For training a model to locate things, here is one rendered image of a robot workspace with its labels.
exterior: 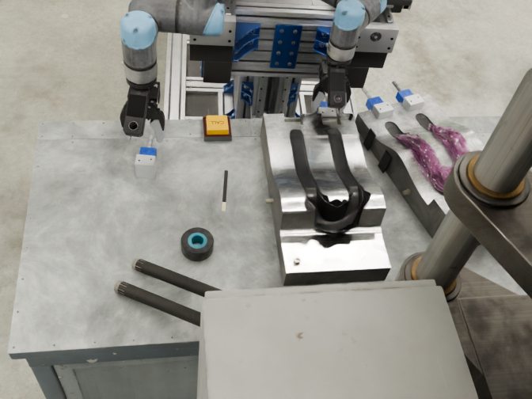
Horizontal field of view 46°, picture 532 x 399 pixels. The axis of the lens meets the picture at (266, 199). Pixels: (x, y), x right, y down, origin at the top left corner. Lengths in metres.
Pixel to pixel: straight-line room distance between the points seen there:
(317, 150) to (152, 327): 0.64
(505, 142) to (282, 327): 0.34
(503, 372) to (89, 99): 2.47
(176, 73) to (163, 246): 1.42
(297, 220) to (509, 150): 0.83
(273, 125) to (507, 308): 0.91
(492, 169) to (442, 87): 2.65
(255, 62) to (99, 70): 1.26
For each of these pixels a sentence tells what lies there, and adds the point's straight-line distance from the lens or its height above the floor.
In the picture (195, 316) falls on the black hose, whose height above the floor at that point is 0.86.
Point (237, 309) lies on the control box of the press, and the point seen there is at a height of 1.47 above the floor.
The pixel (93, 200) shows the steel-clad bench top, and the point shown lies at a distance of 1.68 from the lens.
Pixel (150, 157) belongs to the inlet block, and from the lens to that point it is 1.69.
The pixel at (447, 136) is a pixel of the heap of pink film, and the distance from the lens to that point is 1.82.
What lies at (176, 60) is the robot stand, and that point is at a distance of 2.94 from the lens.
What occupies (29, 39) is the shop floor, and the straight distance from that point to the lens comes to 3.48.
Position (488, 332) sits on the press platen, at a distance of 1.02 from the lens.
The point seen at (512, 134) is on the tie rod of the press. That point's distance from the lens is 0.77.
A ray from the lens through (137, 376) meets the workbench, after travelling 1.70.
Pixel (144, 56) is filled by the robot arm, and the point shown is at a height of 1.21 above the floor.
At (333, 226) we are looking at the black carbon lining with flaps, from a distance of 1.57.
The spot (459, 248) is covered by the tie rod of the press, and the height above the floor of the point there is 1.42.
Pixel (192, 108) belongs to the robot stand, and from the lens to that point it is 2.74.
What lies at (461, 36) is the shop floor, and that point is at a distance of 3.84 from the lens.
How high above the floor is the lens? 2.12
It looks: 52 degrees down
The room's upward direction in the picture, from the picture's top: 10 degrees clockwise
